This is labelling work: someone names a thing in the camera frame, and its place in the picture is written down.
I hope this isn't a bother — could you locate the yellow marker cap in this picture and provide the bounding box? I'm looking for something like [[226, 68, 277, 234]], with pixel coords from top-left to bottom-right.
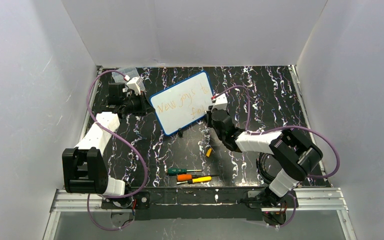
[[205, 148, 213, 158]]

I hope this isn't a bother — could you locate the blue framed whiteboard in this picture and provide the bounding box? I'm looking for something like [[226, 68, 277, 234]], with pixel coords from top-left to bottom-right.
[[149, 71, 214, 136]]

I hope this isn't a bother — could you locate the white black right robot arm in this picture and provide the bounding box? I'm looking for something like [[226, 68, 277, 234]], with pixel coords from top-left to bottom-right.
[[206, 106, 323, 203]]

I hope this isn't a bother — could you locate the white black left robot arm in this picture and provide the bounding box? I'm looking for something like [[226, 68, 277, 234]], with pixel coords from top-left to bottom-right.
[[62, 77, 154, 198]]

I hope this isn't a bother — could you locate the clear plastic compartment box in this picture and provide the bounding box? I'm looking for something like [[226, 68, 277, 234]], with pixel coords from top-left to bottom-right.
[[111, 67, 140, 83]]

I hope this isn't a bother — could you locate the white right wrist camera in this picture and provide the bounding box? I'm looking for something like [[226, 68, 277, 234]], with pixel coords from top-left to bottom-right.
[[209, 93, 228, 111]]

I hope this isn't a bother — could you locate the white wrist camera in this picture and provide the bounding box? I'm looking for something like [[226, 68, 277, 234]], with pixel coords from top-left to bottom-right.
[[124, 75, 146, 95], [209, 93, 228, 111]]

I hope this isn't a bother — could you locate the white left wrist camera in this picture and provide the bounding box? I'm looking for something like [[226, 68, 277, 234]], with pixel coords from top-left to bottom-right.
[[124, 75, 146, 95]]

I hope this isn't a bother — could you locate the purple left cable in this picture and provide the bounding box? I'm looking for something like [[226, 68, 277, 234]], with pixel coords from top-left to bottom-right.
[[85, 70, 150, 232]]

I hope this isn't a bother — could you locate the purple cable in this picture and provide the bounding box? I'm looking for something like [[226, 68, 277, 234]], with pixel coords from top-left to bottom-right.
[[85, 70, 150, 232], [210, 85, 341, 228]]

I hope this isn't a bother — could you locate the yellow handled screwdriver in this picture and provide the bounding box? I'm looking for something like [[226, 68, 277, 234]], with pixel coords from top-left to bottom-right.
[[176, 176, 212, 185]]

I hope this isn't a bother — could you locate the black coiled cable bundle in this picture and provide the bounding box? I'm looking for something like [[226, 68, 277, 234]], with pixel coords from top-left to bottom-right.
[[256, 152, 282, 186]]

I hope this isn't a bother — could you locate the orange handled screwdriver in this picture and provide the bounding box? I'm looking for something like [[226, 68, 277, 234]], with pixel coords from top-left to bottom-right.
[[176, 174, 218, 182]]

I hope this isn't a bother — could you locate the green handled screwdriver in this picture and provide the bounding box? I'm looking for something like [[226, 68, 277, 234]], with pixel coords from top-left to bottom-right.
[[165, 168, 202, 176]]

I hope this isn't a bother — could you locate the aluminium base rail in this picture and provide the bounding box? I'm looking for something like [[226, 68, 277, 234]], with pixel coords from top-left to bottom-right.
[[50, 186, 349, 212]]

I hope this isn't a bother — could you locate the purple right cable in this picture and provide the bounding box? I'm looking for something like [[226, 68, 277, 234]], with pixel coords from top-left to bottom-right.
[[210, 85, 341, 228]]

